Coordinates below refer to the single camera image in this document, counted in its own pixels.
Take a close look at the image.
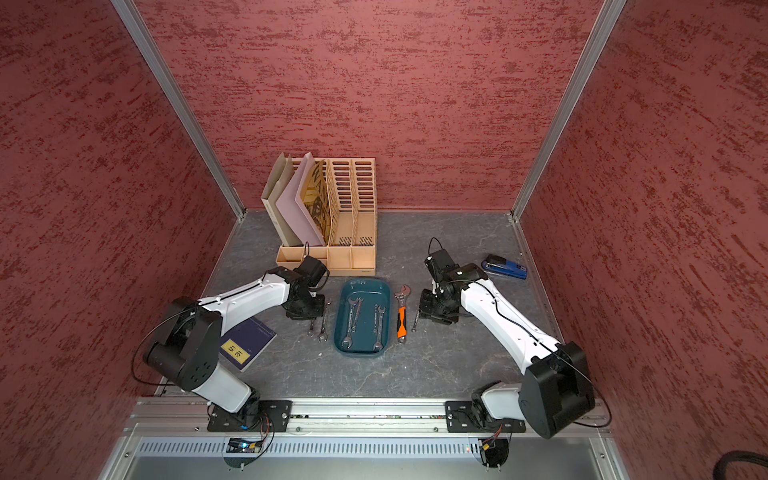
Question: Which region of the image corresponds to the small steel combination wrench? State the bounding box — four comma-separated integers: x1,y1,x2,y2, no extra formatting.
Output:
411,309,420,333

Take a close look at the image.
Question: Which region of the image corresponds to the large steel open-end wrench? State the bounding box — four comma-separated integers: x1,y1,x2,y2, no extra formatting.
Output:
318,299,332,342

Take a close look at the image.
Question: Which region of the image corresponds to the orange handled adjustable wrench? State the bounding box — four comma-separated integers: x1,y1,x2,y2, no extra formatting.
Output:
395,284,411,344

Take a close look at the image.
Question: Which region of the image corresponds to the long steel combination wrench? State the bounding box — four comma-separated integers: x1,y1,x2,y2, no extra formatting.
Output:
341,298,362,350

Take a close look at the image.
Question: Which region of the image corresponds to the teal plastic storage box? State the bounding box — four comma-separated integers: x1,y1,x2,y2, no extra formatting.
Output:
333,278,393,358

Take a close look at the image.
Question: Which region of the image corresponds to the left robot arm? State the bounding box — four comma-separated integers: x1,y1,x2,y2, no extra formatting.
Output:
142,257,329,415

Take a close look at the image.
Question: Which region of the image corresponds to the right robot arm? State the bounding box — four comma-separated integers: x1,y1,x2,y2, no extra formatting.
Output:
419,252,595,439

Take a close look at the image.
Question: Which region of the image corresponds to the blue black stapler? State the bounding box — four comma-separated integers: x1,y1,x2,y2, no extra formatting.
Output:
481,254,528,280

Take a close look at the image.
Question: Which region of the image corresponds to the purple book yellow label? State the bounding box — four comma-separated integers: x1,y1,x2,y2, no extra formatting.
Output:
219,316,277,372

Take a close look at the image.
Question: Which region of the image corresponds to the pink paper folder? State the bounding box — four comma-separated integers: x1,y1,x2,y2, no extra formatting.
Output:
278,153,322,246

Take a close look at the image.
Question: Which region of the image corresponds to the wooden desk file organizer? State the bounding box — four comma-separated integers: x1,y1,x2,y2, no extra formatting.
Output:
276,156,377,276

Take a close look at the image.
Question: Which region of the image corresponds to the yellow patterned book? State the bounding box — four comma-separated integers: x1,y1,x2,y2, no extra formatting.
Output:
299,153,331,245

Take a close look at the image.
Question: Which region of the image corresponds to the beige cardboard folder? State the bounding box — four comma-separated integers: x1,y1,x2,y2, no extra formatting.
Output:
261,153,300,247

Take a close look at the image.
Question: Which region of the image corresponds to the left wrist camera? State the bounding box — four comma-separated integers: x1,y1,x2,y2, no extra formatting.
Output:
294,255,330,291

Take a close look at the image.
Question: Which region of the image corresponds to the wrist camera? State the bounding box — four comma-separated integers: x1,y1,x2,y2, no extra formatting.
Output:
425,248,459,284
294,255,330,291

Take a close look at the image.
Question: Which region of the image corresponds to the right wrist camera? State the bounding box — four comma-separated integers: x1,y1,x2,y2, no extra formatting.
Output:
425,248,459,284

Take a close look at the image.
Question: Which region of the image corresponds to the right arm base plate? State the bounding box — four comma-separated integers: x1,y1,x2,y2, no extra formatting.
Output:
444,401,526,434

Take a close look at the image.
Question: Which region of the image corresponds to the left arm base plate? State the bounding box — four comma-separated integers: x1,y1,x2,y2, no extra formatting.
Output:
207,400,293,435

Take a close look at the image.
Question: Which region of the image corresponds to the aluminium front rail frame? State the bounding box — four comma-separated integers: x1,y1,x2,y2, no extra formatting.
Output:
102,395,628,479

